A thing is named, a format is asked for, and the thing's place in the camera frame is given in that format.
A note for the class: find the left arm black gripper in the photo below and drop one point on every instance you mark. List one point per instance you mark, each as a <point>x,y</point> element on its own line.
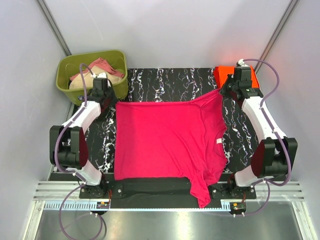
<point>114,99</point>

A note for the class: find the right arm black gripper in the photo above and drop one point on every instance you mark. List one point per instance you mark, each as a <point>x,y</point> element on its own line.
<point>223,91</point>

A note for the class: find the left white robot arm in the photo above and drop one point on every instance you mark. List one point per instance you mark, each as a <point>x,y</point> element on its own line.
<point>67,142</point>

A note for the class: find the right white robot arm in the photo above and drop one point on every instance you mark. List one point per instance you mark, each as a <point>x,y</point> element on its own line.
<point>273,159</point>

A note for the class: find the folded orange t shirt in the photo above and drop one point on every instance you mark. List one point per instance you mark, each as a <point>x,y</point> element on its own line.
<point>221,73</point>

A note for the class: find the beige t shirt in bin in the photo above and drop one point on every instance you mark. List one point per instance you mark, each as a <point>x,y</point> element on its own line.
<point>77,82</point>

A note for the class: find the dusty pink t shirt in bin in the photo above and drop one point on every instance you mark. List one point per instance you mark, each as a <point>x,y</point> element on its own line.
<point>102,63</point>

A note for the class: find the olive green plastic bin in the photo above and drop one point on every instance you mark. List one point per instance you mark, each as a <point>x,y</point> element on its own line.
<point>70,66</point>

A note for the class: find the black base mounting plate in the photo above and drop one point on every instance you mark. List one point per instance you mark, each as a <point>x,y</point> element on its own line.
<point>166,193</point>

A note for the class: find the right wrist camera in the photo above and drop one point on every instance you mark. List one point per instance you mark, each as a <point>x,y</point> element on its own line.
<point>243,71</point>

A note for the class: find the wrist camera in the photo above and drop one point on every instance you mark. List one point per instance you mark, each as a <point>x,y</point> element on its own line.
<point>101,85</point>
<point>243,71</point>

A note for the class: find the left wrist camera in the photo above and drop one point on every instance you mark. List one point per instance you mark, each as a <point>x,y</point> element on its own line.
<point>101,85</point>

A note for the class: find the aluminium rail frame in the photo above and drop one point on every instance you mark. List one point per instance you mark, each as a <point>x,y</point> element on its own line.
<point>163,209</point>

